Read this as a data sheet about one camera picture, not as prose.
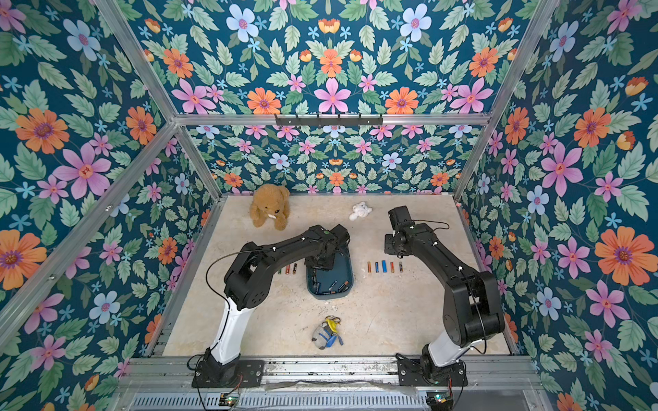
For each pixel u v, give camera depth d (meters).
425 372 0.66
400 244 0.65
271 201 0.94
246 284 0.55
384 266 0.96
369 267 0.96
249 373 0.74
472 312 0.45
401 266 0.96
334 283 0.91
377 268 0.96
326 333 0.77
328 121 0.92
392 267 0.96
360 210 1.11
